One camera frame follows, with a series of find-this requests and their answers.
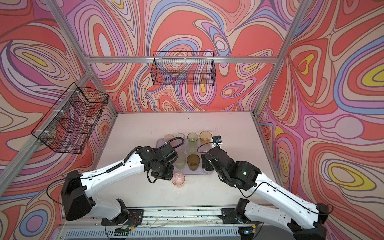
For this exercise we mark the pale green large cup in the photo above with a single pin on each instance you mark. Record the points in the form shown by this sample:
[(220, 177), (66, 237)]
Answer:
[(180, 163)]

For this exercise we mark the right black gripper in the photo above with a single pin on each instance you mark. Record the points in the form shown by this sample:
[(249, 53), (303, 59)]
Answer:
[(206, 164)]

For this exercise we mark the pink cup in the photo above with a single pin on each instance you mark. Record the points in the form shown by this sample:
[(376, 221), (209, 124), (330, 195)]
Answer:
[(178, 179)]

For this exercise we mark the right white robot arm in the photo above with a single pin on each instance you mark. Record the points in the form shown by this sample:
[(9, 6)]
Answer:
[(268, 202)]

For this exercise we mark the amber cup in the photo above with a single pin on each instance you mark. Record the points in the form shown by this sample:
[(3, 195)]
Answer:
[(193, 162)]

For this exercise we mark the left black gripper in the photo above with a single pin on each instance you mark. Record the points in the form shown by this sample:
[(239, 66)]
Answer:
[(169, 176)]

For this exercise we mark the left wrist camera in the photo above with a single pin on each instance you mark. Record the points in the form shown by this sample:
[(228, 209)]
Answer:
[(169, 155)]

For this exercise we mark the lilac plastic tray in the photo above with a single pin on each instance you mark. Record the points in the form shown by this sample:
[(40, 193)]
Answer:
[(187, 171)]

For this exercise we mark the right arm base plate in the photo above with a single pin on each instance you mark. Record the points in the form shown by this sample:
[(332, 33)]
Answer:
[(230, 216)]

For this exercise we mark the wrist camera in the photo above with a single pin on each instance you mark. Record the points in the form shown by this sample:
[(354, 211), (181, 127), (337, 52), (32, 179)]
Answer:
[(169, 155), (216, 141)]

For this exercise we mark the small clear cup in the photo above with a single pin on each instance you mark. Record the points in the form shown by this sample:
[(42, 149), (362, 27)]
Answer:
[(180, 135)]

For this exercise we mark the black wire basket left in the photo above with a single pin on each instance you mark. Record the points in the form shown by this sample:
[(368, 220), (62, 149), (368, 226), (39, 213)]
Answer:
[(74, 122)]

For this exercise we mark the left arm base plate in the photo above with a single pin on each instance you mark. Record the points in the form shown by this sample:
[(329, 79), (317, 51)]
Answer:
[(131, 217)]

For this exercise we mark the peach cup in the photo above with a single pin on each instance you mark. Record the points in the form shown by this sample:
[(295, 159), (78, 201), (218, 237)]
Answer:
[(167, 138)]

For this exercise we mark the black wire basket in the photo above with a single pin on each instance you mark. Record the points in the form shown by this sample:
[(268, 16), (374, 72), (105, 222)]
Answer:
[(74, 122), (183, 68)]

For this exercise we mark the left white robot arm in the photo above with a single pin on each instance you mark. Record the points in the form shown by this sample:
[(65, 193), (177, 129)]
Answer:
[(79, 192)]

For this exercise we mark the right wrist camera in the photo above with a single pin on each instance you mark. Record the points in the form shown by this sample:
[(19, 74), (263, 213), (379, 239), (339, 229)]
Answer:
[(216, 141)]

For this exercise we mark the bright green cup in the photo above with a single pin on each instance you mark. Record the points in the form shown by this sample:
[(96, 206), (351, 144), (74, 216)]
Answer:
[(192, 139)]

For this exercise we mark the black wire basket back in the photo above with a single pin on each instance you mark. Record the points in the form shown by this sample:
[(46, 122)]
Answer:
[(183, 68)]

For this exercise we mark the pale green cup front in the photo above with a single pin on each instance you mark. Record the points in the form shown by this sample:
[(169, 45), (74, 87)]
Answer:
[(191, 149)]

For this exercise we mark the yellow plastic cup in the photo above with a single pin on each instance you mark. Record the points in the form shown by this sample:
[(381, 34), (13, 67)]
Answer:
[(205, 137)]

